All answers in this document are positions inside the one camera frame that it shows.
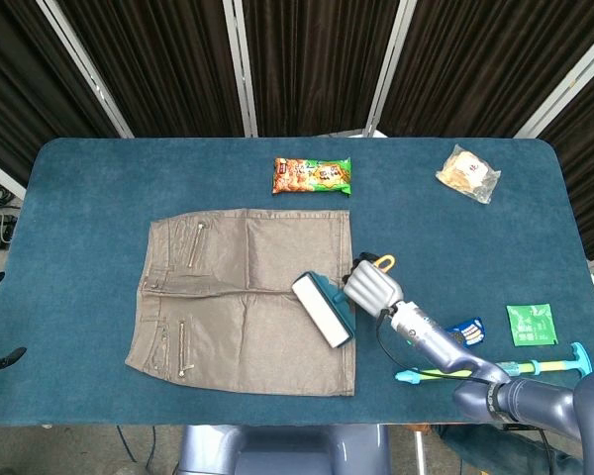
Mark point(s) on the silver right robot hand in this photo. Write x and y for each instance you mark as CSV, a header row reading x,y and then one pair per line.
x,y
373,289

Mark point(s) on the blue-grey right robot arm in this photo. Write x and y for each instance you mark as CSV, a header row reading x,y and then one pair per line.
x,y
524,401

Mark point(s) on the grey-brown zipper skirt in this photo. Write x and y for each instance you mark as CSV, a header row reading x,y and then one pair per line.
x,y
257,257

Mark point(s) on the cyan yellow hand pump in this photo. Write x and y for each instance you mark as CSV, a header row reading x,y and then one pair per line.
x,y
549,367

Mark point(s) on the blue cookie packet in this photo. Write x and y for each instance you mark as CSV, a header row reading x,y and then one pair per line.
x,y
467,334

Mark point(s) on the orange green snack bag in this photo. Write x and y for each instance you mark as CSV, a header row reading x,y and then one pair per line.
x,y
312,175

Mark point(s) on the clear bag of pastry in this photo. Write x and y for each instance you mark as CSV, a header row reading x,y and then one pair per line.
x,y
467,173

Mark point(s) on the green sachet packet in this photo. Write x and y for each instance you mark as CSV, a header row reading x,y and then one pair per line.
x,y
531,324

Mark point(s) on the white table leg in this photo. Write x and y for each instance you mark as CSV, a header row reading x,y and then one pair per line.
x,y
421,455

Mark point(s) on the blue-grey robot torso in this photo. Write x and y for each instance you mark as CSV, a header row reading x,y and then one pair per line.
x,y
277,450

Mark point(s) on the teal table cover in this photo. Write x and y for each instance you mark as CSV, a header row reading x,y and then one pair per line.
x,y
104,222

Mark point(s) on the black stand leg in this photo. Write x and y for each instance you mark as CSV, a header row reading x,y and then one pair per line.
x,y
2,358

